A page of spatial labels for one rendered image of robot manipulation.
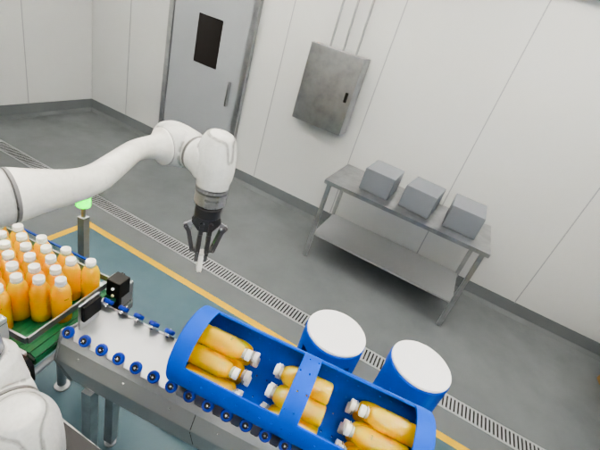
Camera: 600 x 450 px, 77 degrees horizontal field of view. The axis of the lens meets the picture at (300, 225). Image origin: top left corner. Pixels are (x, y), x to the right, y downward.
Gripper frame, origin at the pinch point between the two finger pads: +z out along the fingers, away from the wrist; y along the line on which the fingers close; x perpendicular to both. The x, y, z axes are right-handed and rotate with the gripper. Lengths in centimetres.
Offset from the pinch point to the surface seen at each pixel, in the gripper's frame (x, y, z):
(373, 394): -24, 66, 38
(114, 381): 3, -23, 61
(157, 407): -8, -7, 62
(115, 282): 43, -28, 47
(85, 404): 16, -35, 92
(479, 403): 36, 236, 150
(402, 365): -6, 92, 45
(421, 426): -44, 70, 26
